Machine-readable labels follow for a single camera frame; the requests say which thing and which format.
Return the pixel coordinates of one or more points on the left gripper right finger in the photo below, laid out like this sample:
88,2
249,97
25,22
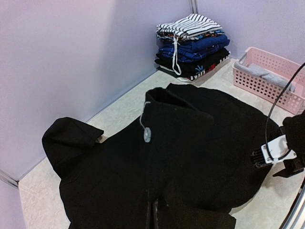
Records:
158,216

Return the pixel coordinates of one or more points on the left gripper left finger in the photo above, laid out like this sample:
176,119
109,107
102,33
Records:
146,210

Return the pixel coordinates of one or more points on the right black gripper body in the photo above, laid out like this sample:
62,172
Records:
294,129

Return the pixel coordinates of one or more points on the black white striped shirt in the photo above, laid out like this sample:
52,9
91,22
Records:
188,27

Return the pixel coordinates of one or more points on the pink plastic laundry basket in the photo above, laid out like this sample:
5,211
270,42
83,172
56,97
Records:
293,99

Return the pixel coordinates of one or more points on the grey garment in basket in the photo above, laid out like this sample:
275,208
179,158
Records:
255,77

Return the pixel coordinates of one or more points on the black printed folded garment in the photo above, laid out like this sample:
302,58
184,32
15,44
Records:
194,69

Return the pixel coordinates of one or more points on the dark blue folded garment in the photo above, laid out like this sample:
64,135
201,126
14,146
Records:
193,51

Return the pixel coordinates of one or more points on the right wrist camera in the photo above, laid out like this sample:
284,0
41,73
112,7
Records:
274,152

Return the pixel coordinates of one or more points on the aluminium front rail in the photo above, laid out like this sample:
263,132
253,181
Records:
295,218

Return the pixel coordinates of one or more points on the left aluminium corner post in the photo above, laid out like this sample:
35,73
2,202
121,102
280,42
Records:
9,180

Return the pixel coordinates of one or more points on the aluminium corner post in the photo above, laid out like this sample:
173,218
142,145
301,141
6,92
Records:
193,6
9,180

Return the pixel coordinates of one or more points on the right aluminium corner post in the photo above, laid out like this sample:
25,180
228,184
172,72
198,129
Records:
193,6

